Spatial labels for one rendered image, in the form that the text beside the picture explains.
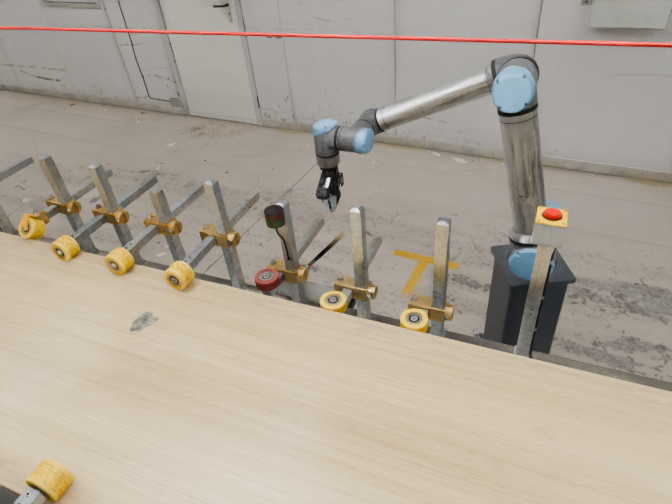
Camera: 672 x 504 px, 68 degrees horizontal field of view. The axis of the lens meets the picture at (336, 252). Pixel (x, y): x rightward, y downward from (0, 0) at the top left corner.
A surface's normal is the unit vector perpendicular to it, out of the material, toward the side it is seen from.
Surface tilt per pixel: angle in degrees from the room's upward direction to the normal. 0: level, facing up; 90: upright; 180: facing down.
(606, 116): 90
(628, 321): 0
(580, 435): 0
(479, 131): 90
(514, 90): 83
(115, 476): 0
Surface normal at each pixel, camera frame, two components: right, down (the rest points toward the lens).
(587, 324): -0.08, -0.78
